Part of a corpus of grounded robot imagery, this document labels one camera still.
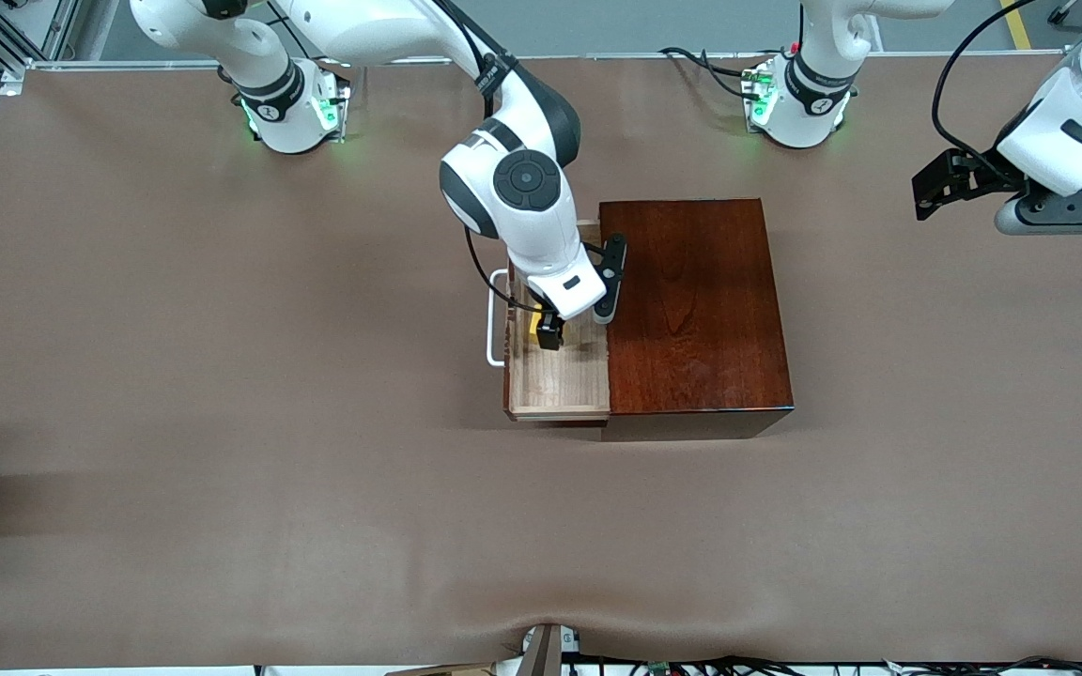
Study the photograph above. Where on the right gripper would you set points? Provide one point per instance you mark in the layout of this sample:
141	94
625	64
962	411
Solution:
551	331

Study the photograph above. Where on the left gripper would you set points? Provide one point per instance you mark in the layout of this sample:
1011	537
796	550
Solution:
981	173

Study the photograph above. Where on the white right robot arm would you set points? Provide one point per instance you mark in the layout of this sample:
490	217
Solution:
522	225

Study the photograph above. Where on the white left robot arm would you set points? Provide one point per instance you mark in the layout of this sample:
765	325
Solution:
809	117

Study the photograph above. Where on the dark wooden cabinet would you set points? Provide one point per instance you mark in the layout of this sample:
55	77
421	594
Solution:
701	319

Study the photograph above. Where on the yellow floor tape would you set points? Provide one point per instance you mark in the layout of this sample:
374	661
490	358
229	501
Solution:
1017	26

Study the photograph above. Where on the black caster wheel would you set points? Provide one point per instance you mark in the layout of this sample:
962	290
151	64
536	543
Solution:
1062	13

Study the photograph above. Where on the brown table cover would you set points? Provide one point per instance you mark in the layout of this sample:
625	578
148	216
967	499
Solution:
316	516

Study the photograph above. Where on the brown cardboard piece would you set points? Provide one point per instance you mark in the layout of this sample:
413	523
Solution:
447	670

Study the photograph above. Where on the clear table edge rail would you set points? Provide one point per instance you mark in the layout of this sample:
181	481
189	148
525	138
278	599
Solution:
579	57

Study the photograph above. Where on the metal table bracket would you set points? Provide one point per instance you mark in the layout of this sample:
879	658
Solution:
546	652

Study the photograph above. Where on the aluminium frame structure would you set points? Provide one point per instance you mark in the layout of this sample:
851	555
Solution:
60	23

